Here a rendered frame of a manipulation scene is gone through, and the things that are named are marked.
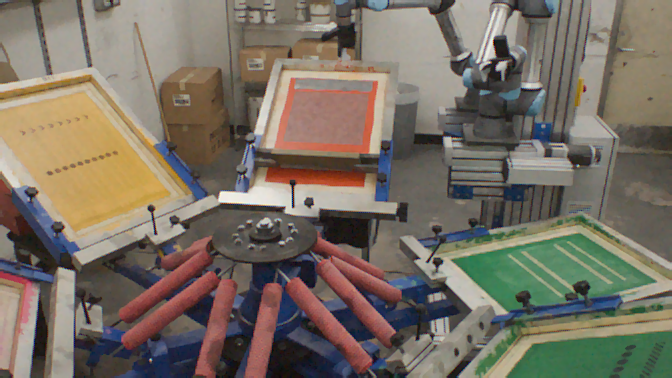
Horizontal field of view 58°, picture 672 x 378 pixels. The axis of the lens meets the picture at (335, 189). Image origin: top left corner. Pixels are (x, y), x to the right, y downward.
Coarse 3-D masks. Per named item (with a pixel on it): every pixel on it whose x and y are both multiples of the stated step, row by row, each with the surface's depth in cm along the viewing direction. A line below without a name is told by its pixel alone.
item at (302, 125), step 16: (288, 96) 275; (304, 96) 274; (320, 96) 274; (288, 112) 269; (304, 112) 269; (320, 112) 268; (288, 128) 264; (304, 128) 263; (320, 128) 262; (288, 144) 258; (304, 144) 258; (320, 144) 257; (272, 176) 249; (288, 176) 248; (304, 176) 247
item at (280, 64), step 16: (288, 64) 283; (304, 64) 282; (320, 64) 281; (336, 64) 280; (352, 64) 279; (368, 64) 278; (384, 64) 277; (272, 80) 277; (272, 96) 271; (256, 128) 260; (384, 128) 255; (256, 192) 240; (272, 192) 240; (288, 192) 239; (304, 192) 238; (320, 192) 238; (336, 192) 237
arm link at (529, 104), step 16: (528, 0) 235; (544, 0) 232; (528, 16) 238; (544, 16) 236; (528, 32) 241; (544, 32) 241; (528, 48) 243; (528, 64) 245; (528, 80) 248; (528, 96) 249; (544, 96) 253; (512, 112) 256; (528, 112) 251
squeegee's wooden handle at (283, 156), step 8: (272, 152) 243; (280, 152) 242; (288, 152) 242; (296, 152) 242; (304, 152) 241; (312, 152) 241; (320, 152) 240; (328, 152) 240; (336, 152) 240; (344, 152) 239; (352, 152) 239; (280, 160) 245; (288, 160) 245; (296, 160) 244; (304, 160) 243; (312, 160) 243; (320, 160) 242; (328, 160) 241; (336, 160) 240; (344, 160) 240; (352, 160) 239; (352, 168) 243
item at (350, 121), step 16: (368, 80) 277; (336, 96) 273; (352, 96) 272; (368, 96) 271; (336, 112) 267; (352, 112) 266; (368, 112) 265; (336, 128) 261; (352, 128) 261; (368, 128) 260; (336, 144) 256; (352, 144) 255; (368, 144) 255; (320, 176) 247; (336, 176) 246; (352, 176) 245
